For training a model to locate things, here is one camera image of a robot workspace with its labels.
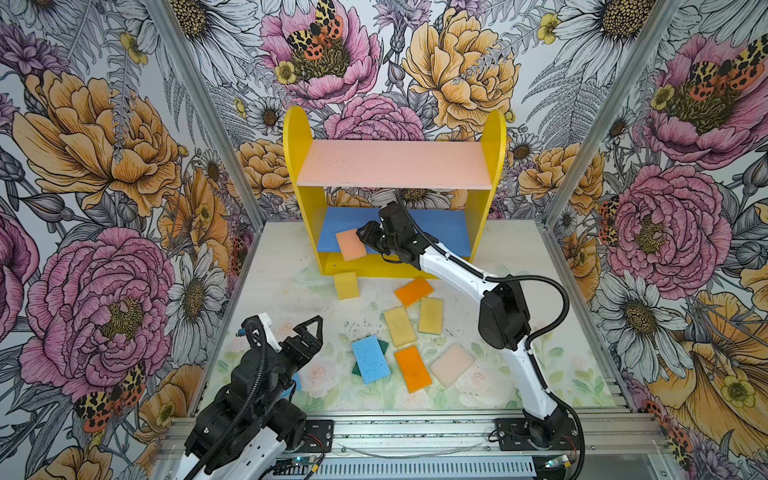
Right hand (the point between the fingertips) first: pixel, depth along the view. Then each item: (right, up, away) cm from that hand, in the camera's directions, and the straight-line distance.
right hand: (360, 240), depth 91 cm
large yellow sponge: (+12, -26, +2) cm, 29 cm away
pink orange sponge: (-3, -2, +3) cm, 4 cm away
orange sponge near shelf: (+17, -17, +11) cm, 26 cm away
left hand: (-8, -23, -21) cm, 32 cm away
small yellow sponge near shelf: (-5, -14, +5) cm, 16 cm away
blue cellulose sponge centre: (+4, -33, -7) cm, 34 cm away
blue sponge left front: (-16, -39, -7) cm, 43 cm away
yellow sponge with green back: (+22, -23, +3) cm, 32 cm away
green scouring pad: (0, -36, -8) cm, 36 cm away
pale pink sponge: (+26, -35, -5) cm, 44 cm away
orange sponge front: (+16, -36, -6) cm, 40 cm away
